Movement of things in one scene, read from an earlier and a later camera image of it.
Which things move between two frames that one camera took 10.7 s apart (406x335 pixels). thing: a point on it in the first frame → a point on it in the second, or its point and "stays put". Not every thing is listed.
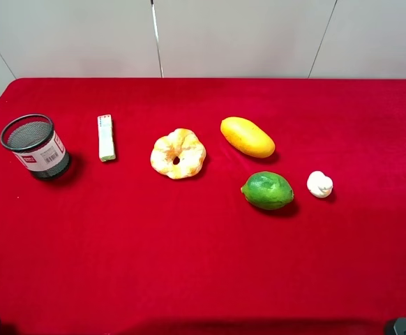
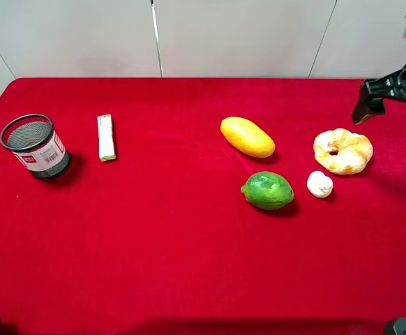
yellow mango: [247, 137] stays put
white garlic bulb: [319, 184] stays put
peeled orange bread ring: [181, 143] → [354, 151]
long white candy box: [105, 138] stays put
